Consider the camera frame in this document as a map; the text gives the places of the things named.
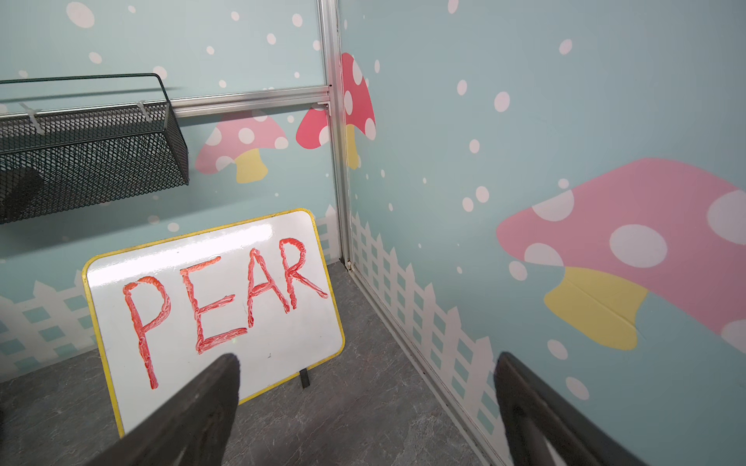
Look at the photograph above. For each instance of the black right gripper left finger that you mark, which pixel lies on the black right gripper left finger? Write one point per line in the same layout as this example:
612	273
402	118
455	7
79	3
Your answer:
192	428

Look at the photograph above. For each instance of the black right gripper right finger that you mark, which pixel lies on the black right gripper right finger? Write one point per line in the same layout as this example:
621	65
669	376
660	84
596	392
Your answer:
539	421

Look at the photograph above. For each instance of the yellow framed whiteboard PEAR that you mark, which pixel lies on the yellow framed whiteboard PEAR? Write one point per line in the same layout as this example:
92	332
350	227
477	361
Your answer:
163	312

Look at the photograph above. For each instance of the black wire mesh basket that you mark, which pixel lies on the black wire mesh basket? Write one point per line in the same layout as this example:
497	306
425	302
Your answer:
95	155

